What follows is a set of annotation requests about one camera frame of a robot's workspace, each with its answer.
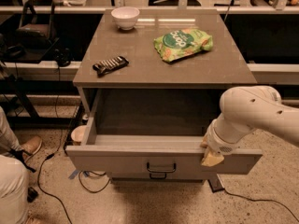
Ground black floor cable right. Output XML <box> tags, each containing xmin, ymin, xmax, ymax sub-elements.
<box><xmin>223</xmin><ymin>189</ymin><xmax>299</xmax><ymax>222</ymax></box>

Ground grey top drawer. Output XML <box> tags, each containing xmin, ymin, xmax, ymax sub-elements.
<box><xmin>66</xmin><ymin>89</ymin><xmax>262</xmax><ymax>181</ymax></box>

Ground person leg beige trousers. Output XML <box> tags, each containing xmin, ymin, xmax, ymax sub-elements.
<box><xmin>0</xmin><ymin>107</ymin><xmax>29</xmax><ymax>224</ymax></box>

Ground black bag on shelf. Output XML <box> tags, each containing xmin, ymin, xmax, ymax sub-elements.
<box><xmin>15</xmin><ymin>0</ymin><xmax>56</xmax><ymax>49</ymax></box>

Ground black floor cable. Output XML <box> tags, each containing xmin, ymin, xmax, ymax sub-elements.
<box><xmin>223</xmin><ymin>189</ymin><xmax>299</xmax><ymax>222</ymax></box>
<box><xmin>36</xmin><ymin>67</ymin><xmax>111</xmax><ymax>224</ymax></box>

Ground black floor plate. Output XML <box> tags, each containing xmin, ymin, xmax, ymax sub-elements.
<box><xmin>208</xmin><ymin>175</ymin><xmax>225</xmax><ymax>193</ymax></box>

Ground black striped snack bar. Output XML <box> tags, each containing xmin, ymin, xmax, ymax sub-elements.
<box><xmin>93</xmin><ymin>56</ymin><xmax>129</xmax><ymax>77</ymax></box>

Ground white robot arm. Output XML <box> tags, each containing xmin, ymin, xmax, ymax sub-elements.
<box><xmin>201</xmin><ymin>86</ymin><xmax>299</xmax><ymax>167</ymax></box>

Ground grey drawer cabinet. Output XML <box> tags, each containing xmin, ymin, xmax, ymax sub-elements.
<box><xmin>72</xmin><ymin>7</ymin><xmax>258</xmax><ymax>185</ymax></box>

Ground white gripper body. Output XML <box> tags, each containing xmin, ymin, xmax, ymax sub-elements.
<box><xmin>204</xmin><ymin>114</ymin><xmax>255</xmax><ymax>156</ymax></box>

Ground black floor cable left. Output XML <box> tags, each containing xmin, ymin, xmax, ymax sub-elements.
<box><xmin>36</xmin><ymin>67</ymin><xmax>111</xmax><ymax>224</ymax></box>

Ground white bowl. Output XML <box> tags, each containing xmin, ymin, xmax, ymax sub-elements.
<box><xmin>111</xmin><ymin>7</ymin><xmax>140</xmax><ymax>30</ymax></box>

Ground blue tape strip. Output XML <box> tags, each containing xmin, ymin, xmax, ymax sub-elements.
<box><xmin>68</xmin><ymin>170</ymin><xmax>80</xmax><ymax>180</ymax></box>

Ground brown shoe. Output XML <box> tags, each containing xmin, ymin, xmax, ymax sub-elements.
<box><xmin>21</xmin><ymin>135</ymin><xmax>42</xmax><ymax>161</ymax></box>

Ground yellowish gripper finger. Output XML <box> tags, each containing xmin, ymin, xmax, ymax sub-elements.
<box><xmin>201</xmin><ymin>147</ymin><xmax>224</xmax><ymax>167</ymax></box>

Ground green chip bag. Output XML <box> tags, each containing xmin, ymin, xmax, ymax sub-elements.
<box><xmin>153</xmin><ymin>28</ymin><xmax>213</xmax><ymax>63</ymax></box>

